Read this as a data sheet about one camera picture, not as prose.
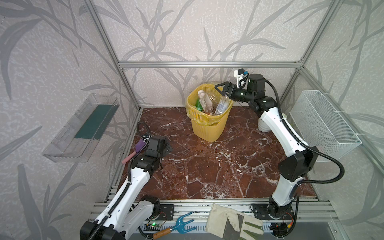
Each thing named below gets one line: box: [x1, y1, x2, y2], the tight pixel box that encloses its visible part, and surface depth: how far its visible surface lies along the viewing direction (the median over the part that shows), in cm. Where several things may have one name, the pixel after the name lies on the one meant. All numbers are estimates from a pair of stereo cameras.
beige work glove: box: [205, 203, 264, 240], surface depth 71 cm
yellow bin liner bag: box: [185, 83, 234, 126], surface depth 82 cm
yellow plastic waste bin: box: [185, 83, 234, 142], surface depth 86 cm
